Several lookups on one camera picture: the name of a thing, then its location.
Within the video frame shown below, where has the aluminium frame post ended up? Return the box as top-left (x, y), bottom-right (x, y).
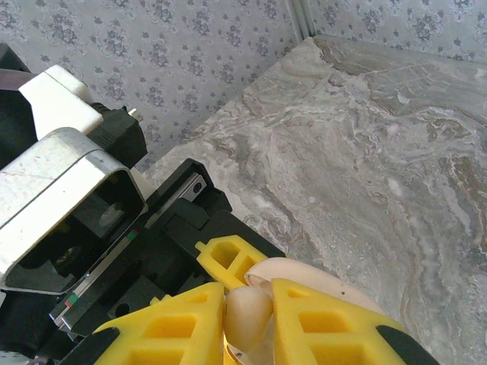
top-left (287, 0), bottom-right (317, 41)

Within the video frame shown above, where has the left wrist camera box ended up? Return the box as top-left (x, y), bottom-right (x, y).
top-left (0, 63), bottom-right (148, 294)

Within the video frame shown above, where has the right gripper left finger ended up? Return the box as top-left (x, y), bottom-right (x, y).
top-left (62, 282), bottom-right (226, 365)

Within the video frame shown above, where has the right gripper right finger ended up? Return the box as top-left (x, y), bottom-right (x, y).
top-left (271, 278), bottom-right (443, 365)

